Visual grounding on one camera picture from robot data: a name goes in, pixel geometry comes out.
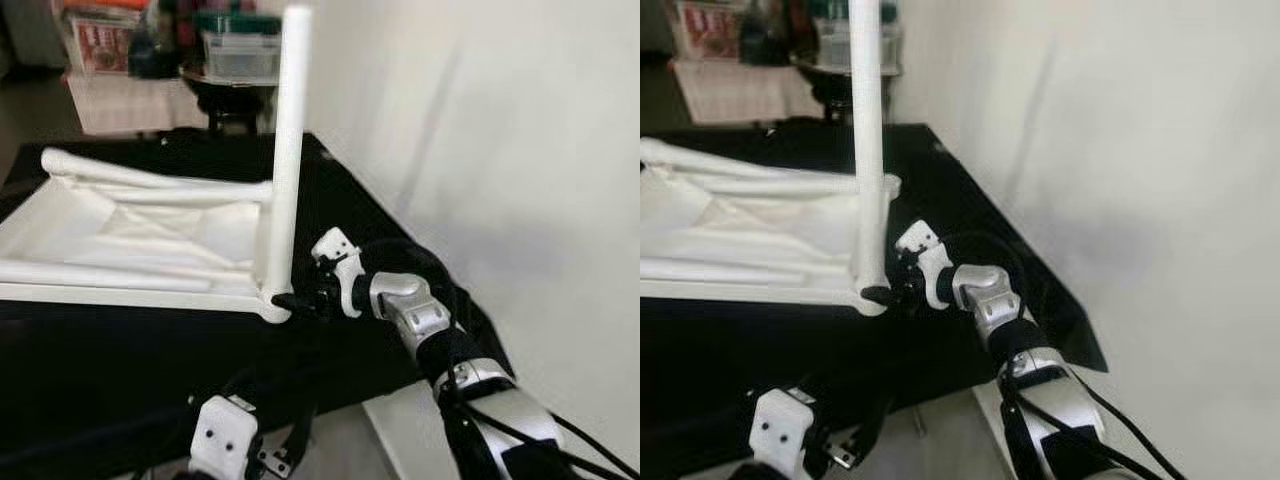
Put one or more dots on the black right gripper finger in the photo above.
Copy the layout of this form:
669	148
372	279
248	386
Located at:
292	301
882	296

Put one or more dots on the black tablecloth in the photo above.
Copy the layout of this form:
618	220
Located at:
120	370
760	370

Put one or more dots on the white plastic table top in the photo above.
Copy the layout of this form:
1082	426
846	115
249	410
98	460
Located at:
760	230
120	235

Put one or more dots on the clear plastic storage box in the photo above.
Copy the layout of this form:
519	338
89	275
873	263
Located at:
240	58
835	45

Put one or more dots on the pale patterned cloth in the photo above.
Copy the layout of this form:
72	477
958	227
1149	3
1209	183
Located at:
130	105
740	92

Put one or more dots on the green lidded container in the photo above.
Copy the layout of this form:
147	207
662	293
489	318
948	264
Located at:
235	22

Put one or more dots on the black plastic bag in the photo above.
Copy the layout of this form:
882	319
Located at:
768	35
155	50

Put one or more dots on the red printed carton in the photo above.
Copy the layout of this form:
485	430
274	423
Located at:
100	48
710	30

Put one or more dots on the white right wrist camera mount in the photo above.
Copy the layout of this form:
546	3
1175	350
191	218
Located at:
915	238
332	245

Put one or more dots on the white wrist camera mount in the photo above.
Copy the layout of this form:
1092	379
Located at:
915	238
785	430
222	440
332	245

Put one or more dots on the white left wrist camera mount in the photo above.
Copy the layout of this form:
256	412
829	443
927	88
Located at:
785	430
222	440

